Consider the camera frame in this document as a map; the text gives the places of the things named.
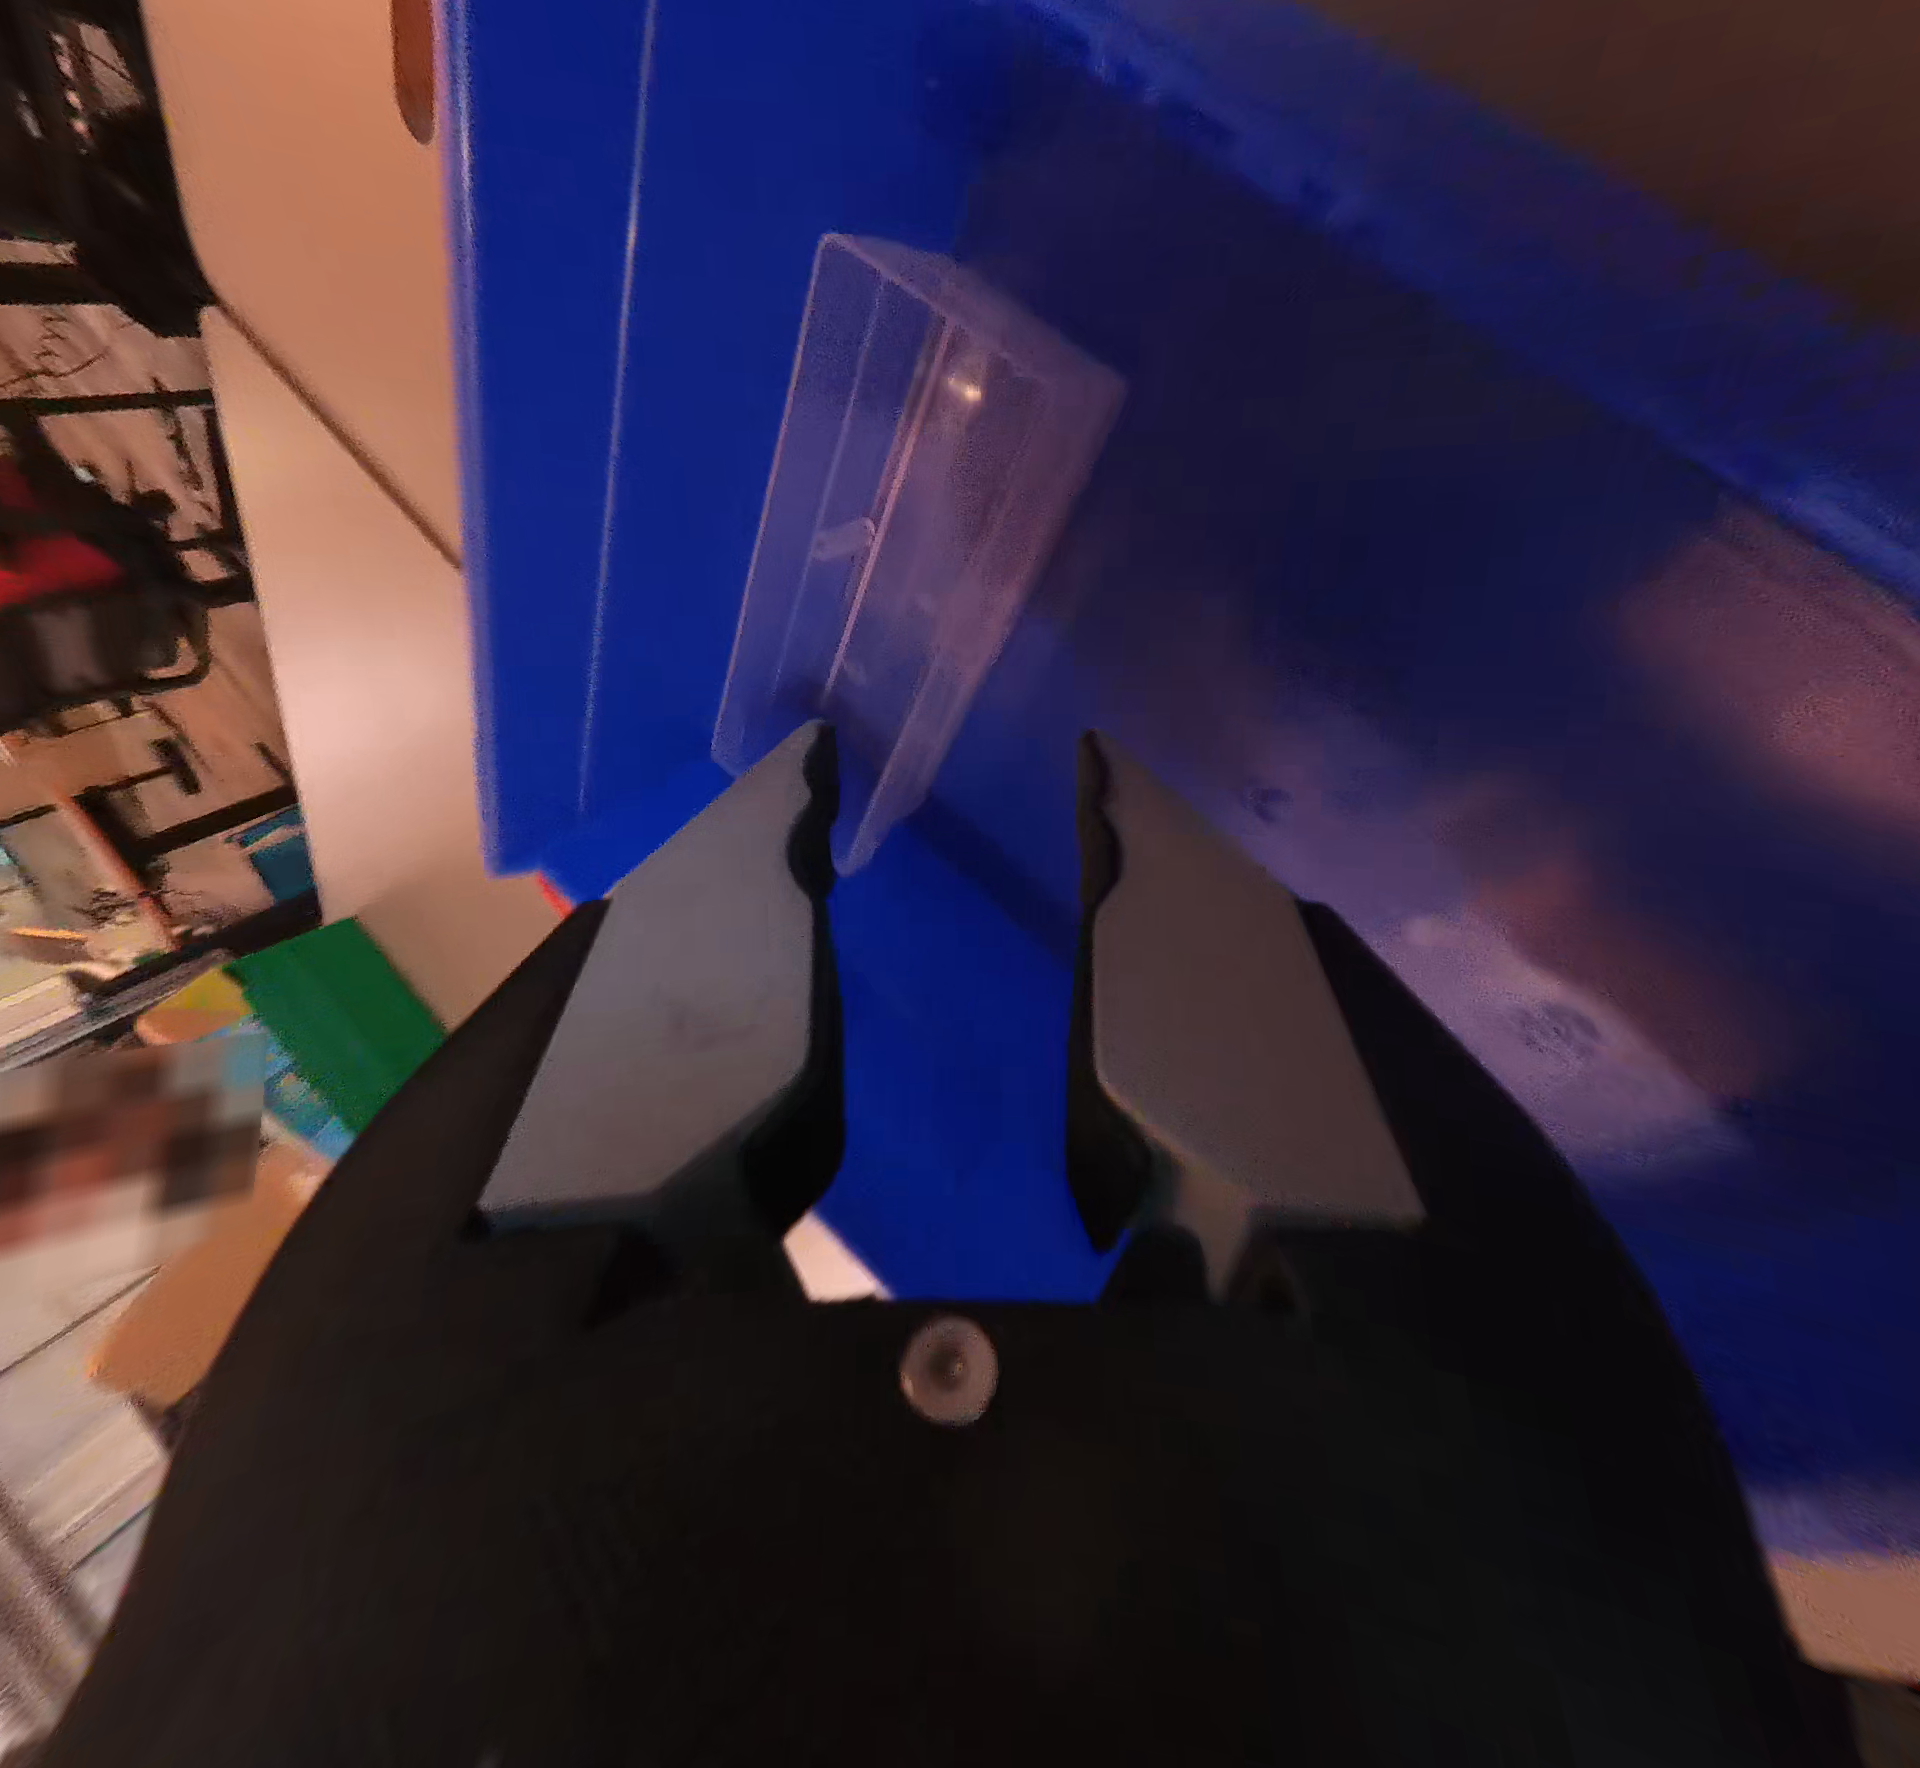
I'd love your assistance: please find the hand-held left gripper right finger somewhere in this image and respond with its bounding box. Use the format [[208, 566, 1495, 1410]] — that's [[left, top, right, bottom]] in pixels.
[[1062, 729, 1428, 1297]]

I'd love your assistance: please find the cardboard box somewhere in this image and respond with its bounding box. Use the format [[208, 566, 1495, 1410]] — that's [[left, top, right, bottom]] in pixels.
[[92, 1160, 330, 1410]]

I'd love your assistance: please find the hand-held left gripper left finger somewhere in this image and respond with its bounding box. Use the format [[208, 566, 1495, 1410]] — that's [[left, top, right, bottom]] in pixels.
[[476, 722, 846, 1246]]

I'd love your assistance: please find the blue plastic bin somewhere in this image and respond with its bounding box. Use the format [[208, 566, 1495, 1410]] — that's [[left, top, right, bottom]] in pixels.
[[425, 0, 1920, 1560]]

